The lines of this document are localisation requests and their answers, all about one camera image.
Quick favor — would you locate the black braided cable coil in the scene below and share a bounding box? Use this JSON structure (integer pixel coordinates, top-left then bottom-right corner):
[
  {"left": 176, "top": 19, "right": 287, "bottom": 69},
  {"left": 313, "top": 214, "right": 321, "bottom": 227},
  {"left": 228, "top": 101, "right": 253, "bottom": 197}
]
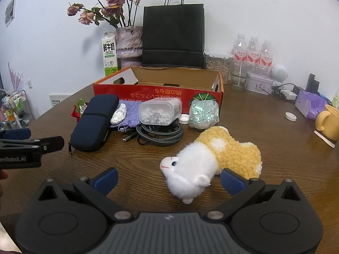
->
[{"left": 122, "top": 123, "right": 184, "bottom": 146}]

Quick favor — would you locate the clear glass cup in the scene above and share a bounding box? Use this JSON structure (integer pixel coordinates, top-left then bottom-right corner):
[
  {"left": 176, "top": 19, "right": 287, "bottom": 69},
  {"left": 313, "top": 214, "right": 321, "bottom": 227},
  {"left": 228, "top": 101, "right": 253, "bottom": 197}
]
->
[{"left": 230, "top": 59, "right": 253, "bottom": 91}]

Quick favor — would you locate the wooden desktop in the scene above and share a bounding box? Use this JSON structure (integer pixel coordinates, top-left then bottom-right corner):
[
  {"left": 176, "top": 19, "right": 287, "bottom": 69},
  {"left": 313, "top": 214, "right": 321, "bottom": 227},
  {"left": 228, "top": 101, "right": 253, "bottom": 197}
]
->
[{"left": 0, "top": 73, "right": 339, "bottom": 254}]

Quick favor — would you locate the white charger adapter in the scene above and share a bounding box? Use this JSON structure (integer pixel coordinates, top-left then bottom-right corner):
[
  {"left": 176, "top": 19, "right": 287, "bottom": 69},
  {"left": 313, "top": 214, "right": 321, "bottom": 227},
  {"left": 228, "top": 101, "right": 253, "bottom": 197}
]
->
[{"left": 281, "top": 88, "right": 297, "bottom": 100}]

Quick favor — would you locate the black upright device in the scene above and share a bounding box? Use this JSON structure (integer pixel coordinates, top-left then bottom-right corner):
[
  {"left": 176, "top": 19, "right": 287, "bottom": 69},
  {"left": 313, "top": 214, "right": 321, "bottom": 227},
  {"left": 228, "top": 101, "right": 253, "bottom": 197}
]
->
[{"left": 307, "top": 73, "right": 321, "bottom": 93}]

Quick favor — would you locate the metal storage rack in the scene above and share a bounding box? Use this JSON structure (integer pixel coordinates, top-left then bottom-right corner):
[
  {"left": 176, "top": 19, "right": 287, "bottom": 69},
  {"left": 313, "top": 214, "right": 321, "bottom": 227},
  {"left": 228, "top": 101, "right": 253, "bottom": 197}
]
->
[{"left": 0, "top": 88, "right": 36, "bottom": 131}]

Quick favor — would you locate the white wall vent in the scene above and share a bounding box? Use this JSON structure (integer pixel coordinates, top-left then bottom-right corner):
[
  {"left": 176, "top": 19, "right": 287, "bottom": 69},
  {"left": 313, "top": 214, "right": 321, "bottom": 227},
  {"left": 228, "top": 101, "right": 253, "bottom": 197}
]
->
[{"left": 49, "top": 94, "right": 72, "bottom": 108}]

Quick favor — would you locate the red cardboard box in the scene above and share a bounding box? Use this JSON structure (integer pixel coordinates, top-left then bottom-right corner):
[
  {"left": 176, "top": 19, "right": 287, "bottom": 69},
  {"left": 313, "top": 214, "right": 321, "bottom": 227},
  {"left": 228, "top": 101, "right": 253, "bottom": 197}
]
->
[{"left": 93, "top": 66, "right": 224, "bottom": 112}]

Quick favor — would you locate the red and green wrapper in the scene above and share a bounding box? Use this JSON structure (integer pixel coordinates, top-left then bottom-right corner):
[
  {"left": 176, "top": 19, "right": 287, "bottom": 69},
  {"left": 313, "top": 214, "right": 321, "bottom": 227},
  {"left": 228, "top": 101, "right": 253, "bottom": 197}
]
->
[{"left": 71, "top": 98, "right": 89, "bottom": 123}]

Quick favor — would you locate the white and green milk carton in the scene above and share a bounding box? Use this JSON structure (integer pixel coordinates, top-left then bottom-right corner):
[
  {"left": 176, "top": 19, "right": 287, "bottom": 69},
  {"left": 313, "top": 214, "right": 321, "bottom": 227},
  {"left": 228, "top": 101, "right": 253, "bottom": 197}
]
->
[{"left": 102, "top": 31, "right": 119, "bottom": 78}]

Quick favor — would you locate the white packet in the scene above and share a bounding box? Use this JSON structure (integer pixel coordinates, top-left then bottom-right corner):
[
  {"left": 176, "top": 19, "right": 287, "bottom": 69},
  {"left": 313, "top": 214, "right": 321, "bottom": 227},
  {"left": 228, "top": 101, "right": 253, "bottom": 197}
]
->
[{"left": 110, "top": 103, "right": 128, "bottom": 125}]

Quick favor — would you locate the clear container of white beads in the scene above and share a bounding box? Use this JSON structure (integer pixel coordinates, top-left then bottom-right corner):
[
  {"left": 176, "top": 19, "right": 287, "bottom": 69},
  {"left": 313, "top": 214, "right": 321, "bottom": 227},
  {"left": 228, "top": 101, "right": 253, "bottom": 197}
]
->
[{"left": 138, "top": 97, "right": 183, "bottom": 125}]

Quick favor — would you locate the navy zip case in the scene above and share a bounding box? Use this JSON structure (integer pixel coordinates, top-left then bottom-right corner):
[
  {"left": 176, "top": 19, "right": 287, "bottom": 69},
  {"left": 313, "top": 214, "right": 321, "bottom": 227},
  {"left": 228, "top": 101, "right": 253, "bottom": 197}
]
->
[{"left": 68, "top": 94, "right": 120, "bottom": 156}]

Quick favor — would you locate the pink flower wall sticker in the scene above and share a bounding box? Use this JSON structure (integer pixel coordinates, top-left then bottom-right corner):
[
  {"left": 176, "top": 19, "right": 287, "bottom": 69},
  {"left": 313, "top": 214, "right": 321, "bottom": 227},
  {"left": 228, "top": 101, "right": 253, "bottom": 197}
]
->
[{"left": 8, "top": 62, "right": 24, "bottom": 90}]

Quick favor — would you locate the white tin box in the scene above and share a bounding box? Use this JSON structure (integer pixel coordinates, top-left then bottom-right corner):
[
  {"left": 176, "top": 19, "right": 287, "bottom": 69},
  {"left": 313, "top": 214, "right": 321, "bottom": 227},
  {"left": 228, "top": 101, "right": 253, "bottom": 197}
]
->
[{"left": 246, "top": 73, "right": 274, "bottom": 96}]

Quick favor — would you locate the clear container of nuts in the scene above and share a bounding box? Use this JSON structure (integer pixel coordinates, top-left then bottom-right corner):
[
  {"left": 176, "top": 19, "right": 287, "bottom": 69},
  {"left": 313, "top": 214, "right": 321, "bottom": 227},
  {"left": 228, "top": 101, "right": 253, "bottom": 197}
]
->
[{"left": 204, "top": 51, "right": 234, "bottom": 85}]

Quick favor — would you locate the purple tissue pack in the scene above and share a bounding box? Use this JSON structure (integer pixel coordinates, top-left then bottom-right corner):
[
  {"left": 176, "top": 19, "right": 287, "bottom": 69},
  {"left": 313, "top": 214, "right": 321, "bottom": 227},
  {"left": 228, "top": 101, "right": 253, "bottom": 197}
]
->
[{"left": 295, "top": 90, "right": 329, "bottom": 119}]

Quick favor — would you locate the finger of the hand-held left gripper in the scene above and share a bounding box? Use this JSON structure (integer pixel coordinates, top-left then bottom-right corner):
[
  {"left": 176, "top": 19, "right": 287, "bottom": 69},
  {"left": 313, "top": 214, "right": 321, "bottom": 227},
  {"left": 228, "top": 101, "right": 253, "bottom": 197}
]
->
[
  {"left": 0, "top": 128, "right": 31, "bottom": 140},
  {"left": 0, "top": 136, "right": 65, "bottom": 155}
]

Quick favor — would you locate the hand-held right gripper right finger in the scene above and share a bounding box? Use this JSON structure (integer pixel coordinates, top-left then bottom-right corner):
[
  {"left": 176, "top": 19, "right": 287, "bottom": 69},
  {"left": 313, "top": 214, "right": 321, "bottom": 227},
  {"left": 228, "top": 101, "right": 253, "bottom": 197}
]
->
[{"left": 205, "top": 168, "right": 301, "bottom": 221}]

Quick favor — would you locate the purple knit pouch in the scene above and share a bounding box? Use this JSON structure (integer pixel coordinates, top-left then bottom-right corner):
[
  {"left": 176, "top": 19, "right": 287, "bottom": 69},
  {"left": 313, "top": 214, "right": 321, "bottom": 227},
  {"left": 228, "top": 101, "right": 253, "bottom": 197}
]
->
[{"left": 110, "top": 100, "right": 141, "bottom": 131}]

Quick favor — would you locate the black paper bag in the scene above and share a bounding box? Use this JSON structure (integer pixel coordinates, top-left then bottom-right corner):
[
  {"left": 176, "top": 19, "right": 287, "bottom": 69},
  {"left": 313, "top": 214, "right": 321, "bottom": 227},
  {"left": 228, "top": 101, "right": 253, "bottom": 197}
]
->
[{"left": 142, "top": 0, "right": 206, "bottom": 69}]

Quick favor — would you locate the white and yellow plush toy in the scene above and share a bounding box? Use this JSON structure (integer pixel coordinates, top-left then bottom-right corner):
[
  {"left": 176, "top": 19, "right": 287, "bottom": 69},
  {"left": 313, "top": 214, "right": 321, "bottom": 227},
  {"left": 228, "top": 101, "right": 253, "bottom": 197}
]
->
[{"left": 160, "top": 126, "right": 263, "bottom": 205}]

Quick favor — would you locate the purple marbled vase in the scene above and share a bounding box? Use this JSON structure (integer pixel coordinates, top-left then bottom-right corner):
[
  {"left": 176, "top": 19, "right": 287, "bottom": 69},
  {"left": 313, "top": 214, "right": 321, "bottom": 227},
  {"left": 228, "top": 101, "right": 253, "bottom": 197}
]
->
[{"left": 115, "top": 26, "right": 143, "bottom": 70}]

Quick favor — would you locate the white round speaker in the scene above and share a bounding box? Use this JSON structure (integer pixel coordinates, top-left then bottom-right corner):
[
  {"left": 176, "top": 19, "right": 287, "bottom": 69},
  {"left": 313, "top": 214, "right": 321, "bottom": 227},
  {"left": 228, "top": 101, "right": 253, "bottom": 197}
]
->
[{"left": 271, "top": 63, "right": 289, "bottom": 86}]

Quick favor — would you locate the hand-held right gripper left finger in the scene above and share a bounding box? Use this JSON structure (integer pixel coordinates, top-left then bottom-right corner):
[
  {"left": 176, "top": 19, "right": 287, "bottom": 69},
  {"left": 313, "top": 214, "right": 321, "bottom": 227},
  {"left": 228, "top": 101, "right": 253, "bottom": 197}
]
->
[{"left": 38, "top": 167, "right": 133, "bottom": 221}]

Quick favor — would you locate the black charger cable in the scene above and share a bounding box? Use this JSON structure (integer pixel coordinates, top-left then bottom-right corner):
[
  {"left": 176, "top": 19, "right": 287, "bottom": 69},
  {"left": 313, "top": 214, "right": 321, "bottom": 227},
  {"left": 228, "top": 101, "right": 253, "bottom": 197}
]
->
[{"left": 271, "top": 83, "right": 305, "bottom": 101}]

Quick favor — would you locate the yellow mug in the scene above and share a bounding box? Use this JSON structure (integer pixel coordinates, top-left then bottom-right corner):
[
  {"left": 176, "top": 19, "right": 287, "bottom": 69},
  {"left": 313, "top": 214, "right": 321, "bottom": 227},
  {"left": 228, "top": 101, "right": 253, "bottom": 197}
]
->
[{"left": 315, "top": 104, "right": 339, "bottom": 142}]

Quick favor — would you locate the dried rose bouquet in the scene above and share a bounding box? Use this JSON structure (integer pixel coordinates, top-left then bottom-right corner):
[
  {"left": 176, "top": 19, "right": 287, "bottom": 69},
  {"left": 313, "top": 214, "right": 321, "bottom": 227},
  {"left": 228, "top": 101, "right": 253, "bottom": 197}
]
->
[{"left": 67, "top": 0, "right": 145, "bottom": 29}]

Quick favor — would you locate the white paper strip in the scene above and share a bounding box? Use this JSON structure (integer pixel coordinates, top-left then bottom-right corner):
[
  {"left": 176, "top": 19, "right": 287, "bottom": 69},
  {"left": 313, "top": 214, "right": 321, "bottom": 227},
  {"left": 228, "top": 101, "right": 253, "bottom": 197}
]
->
[{"left": 314, "top": 130, "right": 335, "bottom": 148}]

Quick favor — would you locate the wall picture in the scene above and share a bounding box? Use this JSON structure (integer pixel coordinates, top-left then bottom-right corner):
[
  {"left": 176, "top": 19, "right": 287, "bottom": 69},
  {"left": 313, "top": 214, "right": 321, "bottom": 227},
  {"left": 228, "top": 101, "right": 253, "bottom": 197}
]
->
[{"left": 5, "top": 0, "right": 17, "bottom": 28}]

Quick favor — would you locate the pink label water bottle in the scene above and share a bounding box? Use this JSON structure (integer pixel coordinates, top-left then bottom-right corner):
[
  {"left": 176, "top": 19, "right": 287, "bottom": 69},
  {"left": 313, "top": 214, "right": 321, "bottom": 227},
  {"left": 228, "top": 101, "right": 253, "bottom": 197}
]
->
[
  {"left": 260, "top": 39, "right": 274, "bottom": 69},
  {"left": 232, "top": 33, "right": 249, "bottom": 61},
  {"left": 247, "top": 36, "right": 262, "bottom": 64}
]

